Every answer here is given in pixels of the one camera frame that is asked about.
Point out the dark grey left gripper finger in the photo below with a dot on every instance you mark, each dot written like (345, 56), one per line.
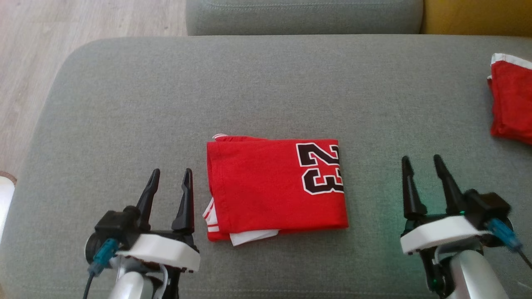
(147, 199)
(185, 205)

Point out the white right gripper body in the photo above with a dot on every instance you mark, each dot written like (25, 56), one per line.
(440, 234)

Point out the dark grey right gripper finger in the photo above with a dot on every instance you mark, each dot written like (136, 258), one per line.
(449, 182)
(411, 191)

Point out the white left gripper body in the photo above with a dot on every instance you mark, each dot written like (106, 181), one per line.
(162, 251)

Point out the red and white basketball jersey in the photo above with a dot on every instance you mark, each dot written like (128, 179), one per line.
(274, 187)

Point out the red shorts with white band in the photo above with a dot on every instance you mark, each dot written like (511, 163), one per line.
(513, 104)

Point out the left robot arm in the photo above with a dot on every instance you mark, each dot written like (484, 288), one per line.
(133, 282)

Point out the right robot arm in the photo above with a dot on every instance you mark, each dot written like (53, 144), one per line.
(474, 274)

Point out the grey sofa chaise cushion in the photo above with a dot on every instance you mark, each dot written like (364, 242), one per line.
(124, 124)

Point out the white object with brown top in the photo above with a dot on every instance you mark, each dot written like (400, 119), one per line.
(5, 203)

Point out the yellow cushion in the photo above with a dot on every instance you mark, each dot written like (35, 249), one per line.
(478, 16)

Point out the grey sofa back cushion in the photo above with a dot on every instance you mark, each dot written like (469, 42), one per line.
(303, 16)

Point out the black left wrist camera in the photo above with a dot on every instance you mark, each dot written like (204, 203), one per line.
(116, 224)

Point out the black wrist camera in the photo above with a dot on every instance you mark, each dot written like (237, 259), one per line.
(486, 207)
(116, 224)

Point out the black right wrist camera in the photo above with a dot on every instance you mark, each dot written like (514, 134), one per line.
(486, 207)

